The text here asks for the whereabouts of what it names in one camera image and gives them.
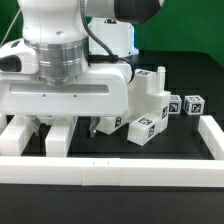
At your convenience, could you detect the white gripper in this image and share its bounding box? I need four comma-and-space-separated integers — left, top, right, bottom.
0, 39, 133, 138

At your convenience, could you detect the white chair seat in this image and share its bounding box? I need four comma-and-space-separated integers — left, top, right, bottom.
128, 66, 171, 132

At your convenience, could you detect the white chair back frame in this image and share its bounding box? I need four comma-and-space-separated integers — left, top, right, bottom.
0, 115, 77, 157

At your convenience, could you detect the white U-shaped fence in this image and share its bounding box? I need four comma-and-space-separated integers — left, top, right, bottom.
0, 114, 224, 187

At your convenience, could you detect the white tagged cube left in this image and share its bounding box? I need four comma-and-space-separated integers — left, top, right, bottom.
169, 95, 182, 114

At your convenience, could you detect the white tagged cube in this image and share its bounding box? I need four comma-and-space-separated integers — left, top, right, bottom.
169, 95, 182, 114
183, 95, 205, 115

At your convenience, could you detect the white tagged cube right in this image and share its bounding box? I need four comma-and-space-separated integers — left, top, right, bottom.
183, 95, 205, 115

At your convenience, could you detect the white diagonal cord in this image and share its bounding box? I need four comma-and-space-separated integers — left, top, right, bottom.
0, 9, 22, 48

